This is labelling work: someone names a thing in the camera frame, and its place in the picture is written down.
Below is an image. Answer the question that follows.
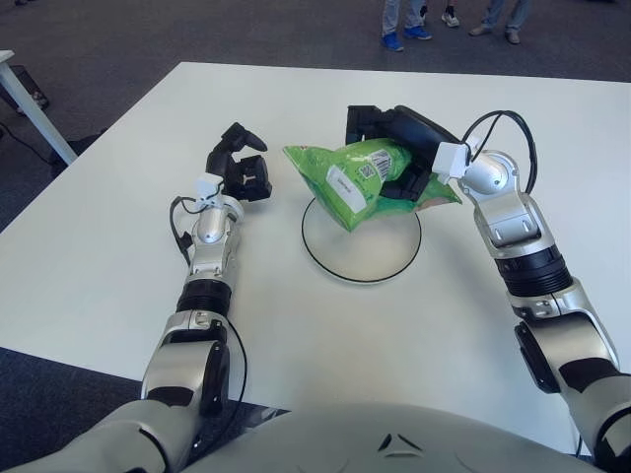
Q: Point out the black left elbow cable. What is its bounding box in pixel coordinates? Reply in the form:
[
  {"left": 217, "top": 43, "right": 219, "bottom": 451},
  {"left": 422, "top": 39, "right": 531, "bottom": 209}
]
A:
[{"left": 219, "top": 319, "right": 247, "bottom": 413}]

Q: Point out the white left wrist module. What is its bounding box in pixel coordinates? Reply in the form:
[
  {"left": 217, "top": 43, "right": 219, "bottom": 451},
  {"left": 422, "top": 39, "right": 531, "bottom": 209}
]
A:
[{"left": 195, "top": 172, "right": 224, "bottom": 206}]

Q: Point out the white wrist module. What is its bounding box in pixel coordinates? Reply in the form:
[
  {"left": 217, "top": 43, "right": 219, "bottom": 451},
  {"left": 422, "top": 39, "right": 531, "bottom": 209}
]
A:
[
  {"left": 195, "top": 172, "right": 224, "bottom": 206},
  {"left": 431, "top": 141, "right": 469, "bottom": 187}
]

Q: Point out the person with beige shoes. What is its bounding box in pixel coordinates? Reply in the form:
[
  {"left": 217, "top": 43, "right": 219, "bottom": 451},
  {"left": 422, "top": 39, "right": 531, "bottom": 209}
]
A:
[{"left": 467, "top": 0, "right": 531, "bottom": 45}]

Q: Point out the green snack bag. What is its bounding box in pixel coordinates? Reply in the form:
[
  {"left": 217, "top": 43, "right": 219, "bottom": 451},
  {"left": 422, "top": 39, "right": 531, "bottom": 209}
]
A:
[{"left": 281, "top": 138, "right": 464, "bottom": 233}]

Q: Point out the white plate with black rim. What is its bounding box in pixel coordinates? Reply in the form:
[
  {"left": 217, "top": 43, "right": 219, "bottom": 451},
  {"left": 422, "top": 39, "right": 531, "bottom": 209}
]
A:
[{"left": 300, "top": 196, "right": 423, "bottom": 285}]

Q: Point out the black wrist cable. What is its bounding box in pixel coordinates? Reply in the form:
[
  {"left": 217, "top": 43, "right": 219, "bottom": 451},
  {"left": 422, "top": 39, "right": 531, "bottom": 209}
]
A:
[
  {"left": 462, "top": 110, "right": 538, "bottom": 196},
  {"left": 170, "top": 195, "right": 199, "bottom": 267}
]

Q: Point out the person with white sneakers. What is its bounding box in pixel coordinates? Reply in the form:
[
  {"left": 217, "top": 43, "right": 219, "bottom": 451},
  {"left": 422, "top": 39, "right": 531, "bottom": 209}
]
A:
[{"left": 440, "top": 0, "right": 462, "bottom": 28}]

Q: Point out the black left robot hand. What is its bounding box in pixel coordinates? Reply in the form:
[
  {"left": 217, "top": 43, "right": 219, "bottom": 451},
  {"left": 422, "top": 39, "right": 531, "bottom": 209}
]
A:
[{"left": 205, "top": 121, "right": 274, "bottom": 203}]

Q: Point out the black object on floor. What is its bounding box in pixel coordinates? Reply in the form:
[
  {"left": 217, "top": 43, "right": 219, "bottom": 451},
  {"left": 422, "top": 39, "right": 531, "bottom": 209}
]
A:
[{"left": 9, "top": 63, "right": 50, "bottom": 112}]

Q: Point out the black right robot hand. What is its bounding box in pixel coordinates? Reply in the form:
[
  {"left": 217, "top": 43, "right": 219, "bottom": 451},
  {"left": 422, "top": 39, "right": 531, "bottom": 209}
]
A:
[{"left": 344, "top": 103, "right": 459, "bottom": 202}]

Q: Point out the white table leg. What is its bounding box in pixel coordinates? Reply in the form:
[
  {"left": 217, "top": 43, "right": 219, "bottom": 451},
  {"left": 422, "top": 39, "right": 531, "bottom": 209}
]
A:
[{"left": 0, "top": 48, "right": 79, "bottom": 167}]

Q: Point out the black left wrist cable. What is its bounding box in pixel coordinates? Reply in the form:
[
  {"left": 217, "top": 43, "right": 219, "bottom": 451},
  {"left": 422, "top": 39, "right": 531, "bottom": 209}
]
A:
[{"left": 170, "top": 195, "right": 199, "bottom": 267}]

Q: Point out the person with blue shoes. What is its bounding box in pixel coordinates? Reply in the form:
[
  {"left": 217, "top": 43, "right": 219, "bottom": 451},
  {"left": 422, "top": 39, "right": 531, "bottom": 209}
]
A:
[{"left": 382, "top": 0, "right": 434, "bottom": 52}]

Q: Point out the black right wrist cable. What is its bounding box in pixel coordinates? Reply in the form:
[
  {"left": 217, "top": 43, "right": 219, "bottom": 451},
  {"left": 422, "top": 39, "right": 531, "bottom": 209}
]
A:
[{"left": 462, "top": 110, "right": 538, "bottom": 196}]

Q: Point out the grey robot torso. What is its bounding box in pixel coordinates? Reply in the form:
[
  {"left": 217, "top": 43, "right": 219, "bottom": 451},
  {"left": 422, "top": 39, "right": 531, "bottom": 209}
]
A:
[{"left": 191, "top": 401, "right": 593, "bottom": 473}]

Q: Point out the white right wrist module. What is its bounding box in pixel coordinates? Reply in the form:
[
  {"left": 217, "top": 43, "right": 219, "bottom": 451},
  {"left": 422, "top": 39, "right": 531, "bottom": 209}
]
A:
[{"left": 431, "top": 141, "right": 469, "bottom": 187}]

